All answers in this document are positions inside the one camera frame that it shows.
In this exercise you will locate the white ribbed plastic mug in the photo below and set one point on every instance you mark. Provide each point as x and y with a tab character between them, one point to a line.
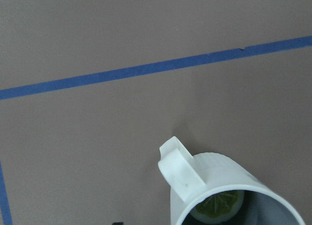
210	176

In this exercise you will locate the brown table mat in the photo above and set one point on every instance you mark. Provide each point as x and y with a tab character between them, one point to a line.
88	155

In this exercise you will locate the yellow lemon slices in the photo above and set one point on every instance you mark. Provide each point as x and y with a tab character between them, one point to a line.
219	207

